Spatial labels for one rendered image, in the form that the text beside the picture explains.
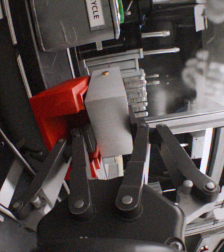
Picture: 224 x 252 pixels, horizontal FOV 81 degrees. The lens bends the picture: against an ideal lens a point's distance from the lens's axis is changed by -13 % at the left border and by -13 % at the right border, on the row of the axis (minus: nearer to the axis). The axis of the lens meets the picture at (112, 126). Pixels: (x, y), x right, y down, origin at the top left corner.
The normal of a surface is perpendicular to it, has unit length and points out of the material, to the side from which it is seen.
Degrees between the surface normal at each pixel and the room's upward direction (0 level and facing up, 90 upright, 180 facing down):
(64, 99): 90
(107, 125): 89
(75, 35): 90
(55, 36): 90
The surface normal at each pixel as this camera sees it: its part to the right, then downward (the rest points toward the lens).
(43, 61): 0.99, -0.15
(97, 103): 0.03, 0.59
